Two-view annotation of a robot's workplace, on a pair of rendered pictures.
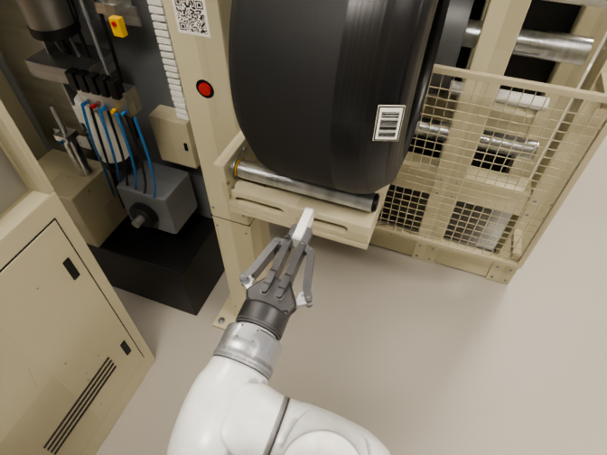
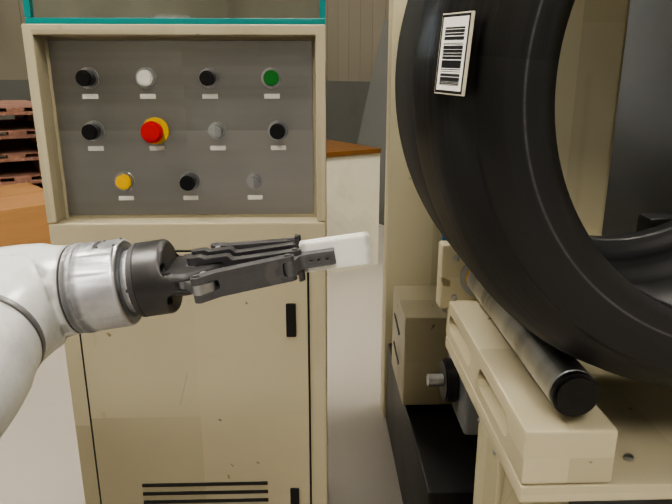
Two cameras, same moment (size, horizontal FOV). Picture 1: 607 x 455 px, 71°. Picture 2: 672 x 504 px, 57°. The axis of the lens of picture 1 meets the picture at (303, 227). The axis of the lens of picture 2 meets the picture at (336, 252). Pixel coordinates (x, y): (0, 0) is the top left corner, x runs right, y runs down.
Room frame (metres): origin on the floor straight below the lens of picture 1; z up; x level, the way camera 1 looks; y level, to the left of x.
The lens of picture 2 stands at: (0.27, -0.55, 1.19)
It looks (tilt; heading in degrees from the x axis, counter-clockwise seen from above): 16 degrees down; 68
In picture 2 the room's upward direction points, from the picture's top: straight up
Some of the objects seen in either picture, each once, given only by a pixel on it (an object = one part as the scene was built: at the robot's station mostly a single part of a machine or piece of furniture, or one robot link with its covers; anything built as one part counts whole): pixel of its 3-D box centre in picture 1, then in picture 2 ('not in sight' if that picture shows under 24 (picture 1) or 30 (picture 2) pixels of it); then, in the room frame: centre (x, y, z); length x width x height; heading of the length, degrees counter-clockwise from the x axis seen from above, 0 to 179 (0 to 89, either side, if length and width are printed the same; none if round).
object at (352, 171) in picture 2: not in sight; (255, 186); (1.46, 3.87, 0.37); 2.19 x 0.70 x 0.74; 99
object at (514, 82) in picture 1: (417, 166); not in sight; (1.09, -0.38, 0.65); 0.90 x 0.02 x 0.70; 69
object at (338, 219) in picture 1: (302, 203); (512, 370); (0.73, 0.00, 0.84); 0.36 x 0.09 x 0.06; 69
